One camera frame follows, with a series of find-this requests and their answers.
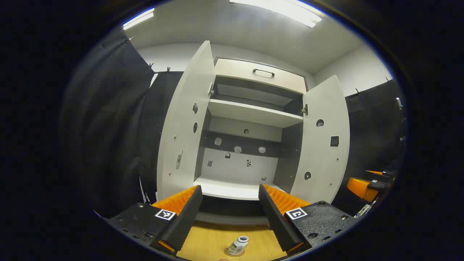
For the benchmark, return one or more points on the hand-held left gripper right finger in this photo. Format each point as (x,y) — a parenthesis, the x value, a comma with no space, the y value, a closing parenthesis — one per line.
(277,221)

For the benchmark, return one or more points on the white green-labelled plastic bottle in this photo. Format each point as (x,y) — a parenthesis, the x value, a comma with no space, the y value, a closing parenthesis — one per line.
(239,245)

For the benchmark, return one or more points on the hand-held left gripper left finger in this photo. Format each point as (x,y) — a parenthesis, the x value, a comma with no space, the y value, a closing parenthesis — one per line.
(183,221)

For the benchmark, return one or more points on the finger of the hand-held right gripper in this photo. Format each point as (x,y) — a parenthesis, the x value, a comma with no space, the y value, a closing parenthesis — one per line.
(359,186)
(375,172)

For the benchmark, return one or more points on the white cabinet body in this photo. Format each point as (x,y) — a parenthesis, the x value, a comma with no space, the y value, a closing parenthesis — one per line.
(250,112)

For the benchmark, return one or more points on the white cabinet drawer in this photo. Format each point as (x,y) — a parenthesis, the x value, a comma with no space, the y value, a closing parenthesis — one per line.
(239,70)

